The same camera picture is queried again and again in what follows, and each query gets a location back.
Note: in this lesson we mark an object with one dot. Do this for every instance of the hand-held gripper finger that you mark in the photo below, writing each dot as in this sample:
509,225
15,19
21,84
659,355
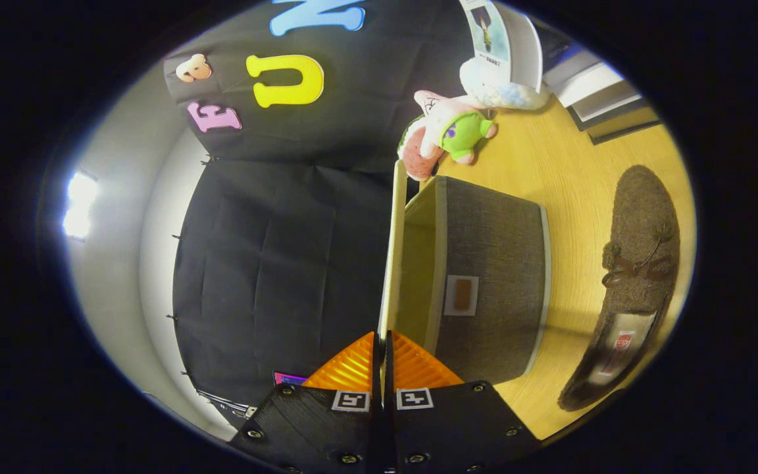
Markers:
392,421
376,421

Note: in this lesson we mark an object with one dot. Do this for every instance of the grey fabric storage box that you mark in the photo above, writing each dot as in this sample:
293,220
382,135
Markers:
491,263

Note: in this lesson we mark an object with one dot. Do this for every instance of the brown fuzzy shoe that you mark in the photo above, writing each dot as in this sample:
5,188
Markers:
642,210

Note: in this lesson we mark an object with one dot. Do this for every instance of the pink-edged dark panel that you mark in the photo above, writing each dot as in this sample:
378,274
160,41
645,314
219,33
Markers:
287,378

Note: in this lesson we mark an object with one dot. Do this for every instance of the watermelon plush toy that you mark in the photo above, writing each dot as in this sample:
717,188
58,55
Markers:
412,161

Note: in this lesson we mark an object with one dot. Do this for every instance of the pink star plush toy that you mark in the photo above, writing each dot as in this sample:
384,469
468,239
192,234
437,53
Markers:
435,122

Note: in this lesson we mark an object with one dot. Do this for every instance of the white fluffy plush toy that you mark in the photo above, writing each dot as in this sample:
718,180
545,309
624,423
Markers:
497,89

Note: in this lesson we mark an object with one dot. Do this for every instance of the ceiling light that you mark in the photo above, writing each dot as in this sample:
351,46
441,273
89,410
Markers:
79,204

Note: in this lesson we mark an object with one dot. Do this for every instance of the black cover book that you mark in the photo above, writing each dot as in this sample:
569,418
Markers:
626,128

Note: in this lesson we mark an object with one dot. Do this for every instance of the thick white book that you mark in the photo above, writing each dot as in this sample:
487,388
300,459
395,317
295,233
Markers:
593,85

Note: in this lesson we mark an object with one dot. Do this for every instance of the white leaning book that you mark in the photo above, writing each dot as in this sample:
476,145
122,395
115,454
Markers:
524,46

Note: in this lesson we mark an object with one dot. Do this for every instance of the blue book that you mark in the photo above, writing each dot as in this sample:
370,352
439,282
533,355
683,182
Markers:
560,56

